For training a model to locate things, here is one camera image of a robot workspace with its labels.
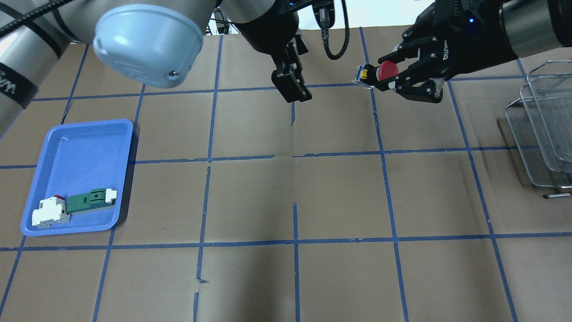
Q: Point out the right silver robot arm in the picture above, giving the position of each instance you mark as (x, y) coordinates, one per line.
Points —
(532, 27)

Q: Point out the blue plastic tray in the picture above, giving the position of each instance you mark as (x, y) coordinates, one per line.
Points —
(75, 159)

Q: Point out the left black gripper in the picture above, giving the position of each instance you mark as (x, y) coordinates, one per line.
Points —
(266, 26)

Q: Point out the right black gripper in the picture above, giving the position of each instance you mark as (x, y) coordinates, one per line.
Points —
(474, 50)

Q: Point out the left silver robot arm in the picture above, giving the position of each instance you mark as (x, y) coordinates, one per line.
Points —
(154, 42)

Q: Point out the white circuit breaker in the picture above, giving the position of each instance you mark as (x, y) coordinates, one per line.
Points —
(50, 211)

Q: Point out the red emergency stop button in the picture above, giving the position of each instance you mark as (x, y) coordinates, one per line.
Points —
(367, 75)

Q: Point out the wire mesh shelf basket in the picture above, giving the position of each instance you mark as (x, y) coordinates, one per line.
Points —
(540, 122)

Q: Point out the green terminal block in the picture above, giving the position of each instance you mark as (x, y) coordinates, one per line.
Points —
(96, 199)

